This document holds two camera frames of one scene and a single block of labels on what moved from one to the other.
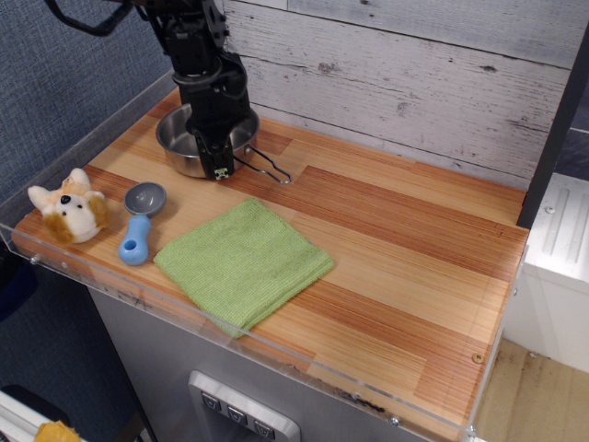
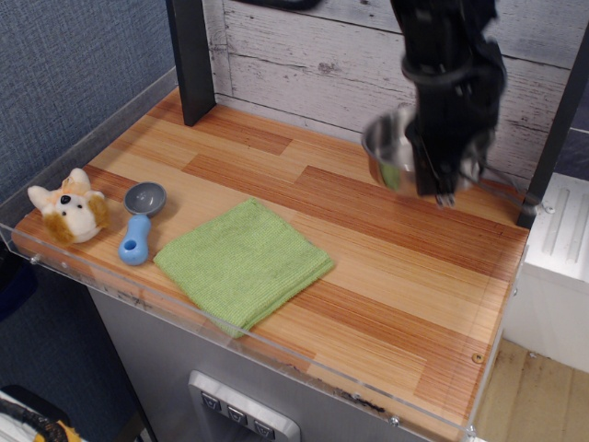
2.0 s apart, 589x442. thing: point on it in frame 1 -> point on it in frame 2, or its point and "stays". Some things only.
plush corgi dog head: x=73 y=213 stays
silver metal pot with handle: x=180 y=149 -> x=392 y=161
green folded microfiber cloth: x=243 y=267 stays
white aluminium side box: x=548 y=315 stays
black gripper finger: x=216 y=156 -> x=437 y=157
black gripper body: x=213 y=82 -> x=459 y=96
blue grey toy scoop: x=142 y=201 stays
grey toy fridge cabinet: x=159 y=350 stays
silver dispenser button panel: x=232 y=414 stays
